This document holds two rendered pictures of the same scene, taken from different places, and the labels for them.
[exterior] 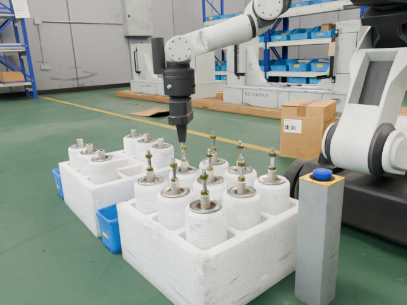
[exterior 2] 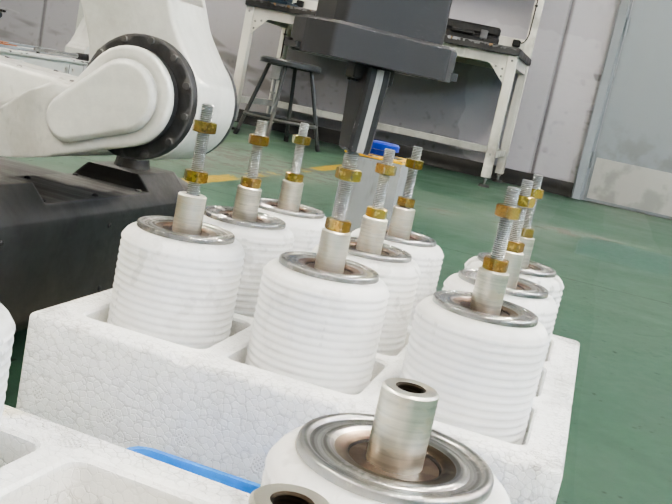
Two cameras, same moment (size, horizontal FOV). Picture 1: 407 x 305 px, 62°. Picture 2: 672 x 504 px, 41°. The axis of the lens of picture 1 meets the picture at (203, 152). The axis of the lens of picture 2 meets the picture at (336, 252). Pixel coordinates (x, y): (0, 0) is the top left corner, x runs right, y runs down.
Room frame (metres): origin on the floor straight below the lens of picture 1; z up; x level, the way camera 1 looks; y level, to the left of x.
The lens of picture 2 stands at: (1.35, 0.60, 0.38)
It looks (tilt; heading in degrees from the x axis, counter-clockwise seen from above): 10 degrees down; 234
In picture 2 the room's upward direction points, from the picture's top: 12 degrees clockwise
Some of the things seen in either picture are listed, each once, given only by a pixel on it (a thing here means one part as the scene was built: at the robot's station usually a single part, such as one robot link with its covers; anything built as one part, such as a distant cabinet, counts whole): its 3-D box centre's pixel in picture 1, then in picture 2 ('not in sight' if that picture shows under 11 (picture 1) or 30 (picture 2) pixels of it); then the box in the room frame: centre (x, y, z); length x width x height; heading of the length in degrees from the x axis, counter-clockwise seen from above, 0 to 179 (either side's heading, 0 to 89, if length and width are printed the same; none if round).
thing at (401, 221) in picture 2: (241, 187); (401, 223); (0.78, -0.09, 0.26); 0.02 x 0.02 x 0.03
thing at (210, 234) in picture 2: (214, 161); (186, 231); (1.04, -0.03, 0.25); 0.08 x 0.08 x 0.01
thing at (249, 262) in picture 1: (212, 232); (331, 424); (0.87, -0.02, 0.09); 0.39 x 0.39 x 0.18; 39
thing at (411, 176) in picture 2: (241, 172); (409, 184); (0.78, -0.09, 0.30); 0.01 x 0.01 x 0.08
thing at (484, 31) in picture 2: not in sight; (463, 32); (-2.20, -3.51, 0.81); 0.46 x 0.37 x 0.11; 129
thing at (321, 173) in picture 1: (321, 175); (381, 150); (0.69, -0.26, 0.32); 0.04 x 0.04 x 0.02
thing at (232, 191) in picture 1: (241, 192); (398, 236); (0.78, -0.09, 0.25); 0.08 x 0.08 x 0.01
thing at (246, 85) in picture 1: (294, 66); not in sight; (3.32, -0.90, 0.45); 1.45 x 0.57 x 0.74; 39
